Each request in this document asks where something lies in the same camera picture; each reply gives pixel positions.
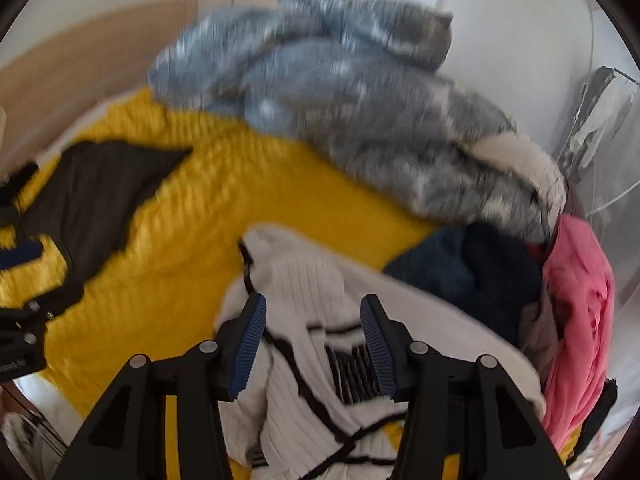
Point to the dark olive long-sleeve shirt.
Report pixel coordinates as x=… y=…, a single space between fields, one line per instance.
x=88 y=202

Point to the blue grey floral duvet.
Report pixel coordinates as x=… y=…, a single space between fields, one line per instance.
x=359 y=81

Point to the blue denim jeans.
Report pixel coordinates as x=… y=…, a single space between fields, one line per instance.
x=485 y=273

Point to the wooden headboard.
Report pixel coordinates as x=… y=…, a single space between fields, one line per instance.
x=47 y=88

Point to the black white patterned garment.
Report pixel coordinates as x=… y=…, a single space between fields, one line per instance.
x=312 y=407

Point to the yellow dotted plush blanket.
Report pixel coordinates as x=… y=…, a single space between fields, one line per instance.
x=163 y=292

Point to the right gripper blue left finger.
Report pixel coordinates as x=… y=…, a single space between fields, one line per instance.
x=124 y=436

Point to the cream floral pillow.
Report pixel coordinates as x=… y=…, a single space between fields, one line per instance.
x=517 y=155

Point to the white bed sheet mattress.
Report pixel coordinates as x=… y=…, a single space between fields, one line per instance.
x=50 y=402

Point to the pink garment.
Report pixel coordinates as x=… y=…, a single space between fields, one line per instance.
x=581 y=285

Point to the clothes rack with hanging clothes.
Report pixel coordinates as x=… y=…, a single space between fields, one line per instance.
x=604 y=101

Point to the white mosquito net tent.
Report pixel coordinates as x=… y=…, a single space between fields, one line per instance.
x=531 y=57

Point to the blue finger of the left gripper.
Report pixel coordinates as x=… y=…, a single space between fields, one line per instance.
x=22 y=253
x=54 y=302

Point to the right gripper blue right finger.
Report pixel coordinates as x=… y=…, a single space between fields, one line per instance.
x=471 y=409

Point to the black microphone device with cable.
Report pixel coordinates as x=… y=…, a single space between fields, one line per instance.
x=10 y=190

